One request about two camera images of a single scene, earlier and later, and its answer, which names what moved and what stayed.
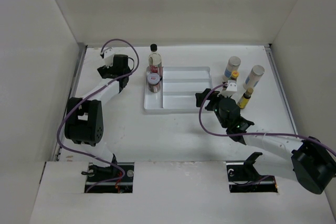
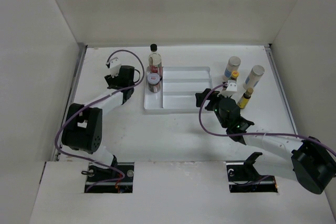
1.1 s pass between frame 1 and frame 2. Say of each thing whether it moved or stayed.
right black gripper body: stayed
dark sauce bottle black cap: stayed
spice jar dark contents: stayed
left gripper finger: moved
